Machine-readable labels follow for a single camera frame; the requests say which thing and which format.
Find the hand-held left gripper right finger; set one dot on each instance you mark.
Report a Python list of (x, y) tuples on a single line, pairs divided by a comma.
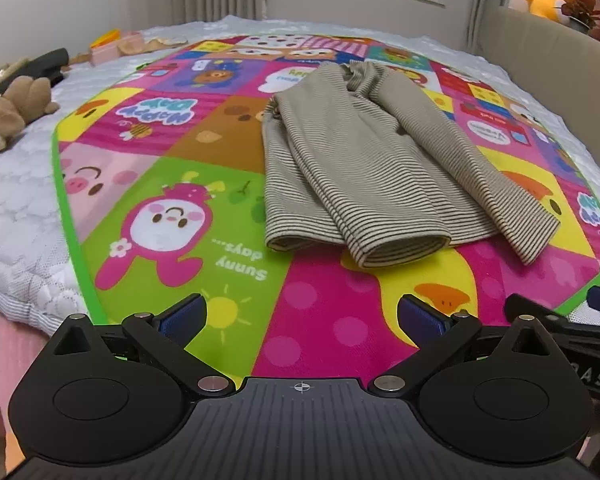
[(422, 320)]

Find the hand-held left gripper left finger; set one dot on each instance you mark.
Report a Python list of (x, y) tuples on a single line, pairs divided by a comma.
[(182, 317)]

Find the beige striped shirt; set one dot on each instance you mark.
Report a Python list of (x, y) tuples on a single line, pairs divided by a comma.
[(360, 160)]

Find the colourful cartoon play mat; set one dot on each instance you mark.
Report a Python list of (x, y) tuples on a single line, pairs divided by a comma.
[(155, 185)]

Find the pink bed base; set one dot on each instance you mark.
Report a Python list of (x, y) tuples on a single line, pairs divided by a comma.
[(5, 360)]

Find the white quilted mattress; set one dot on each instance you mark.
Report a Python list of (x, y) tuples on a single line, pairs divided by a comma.
[(20, 200)]

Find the beige padded headboard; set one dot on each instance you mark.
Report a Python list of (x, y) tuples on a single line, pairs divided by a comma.
[(555, 70)]

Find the brown plush toy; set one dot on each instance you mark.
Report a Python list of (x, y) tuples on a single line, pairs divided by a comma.
[(15, 105)]

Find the pink box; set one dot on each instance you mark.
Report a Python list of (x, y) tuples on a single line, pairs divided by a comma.
[(115, 52)]

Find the orange yellow card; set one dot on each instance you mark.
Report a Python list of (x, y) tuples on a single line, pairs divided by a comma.
[(105, 38)]

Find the black cloth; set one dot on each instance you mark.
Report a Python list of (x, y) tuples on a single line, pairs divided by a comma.
[(45, 62)]

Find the red potted plant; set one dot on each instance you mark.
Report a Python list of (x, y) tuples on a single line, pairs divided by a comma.
[(580, 7)]

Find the tan handbag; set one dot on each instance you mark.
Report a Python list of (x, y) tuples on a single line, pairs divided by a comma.
[(5, 72)]

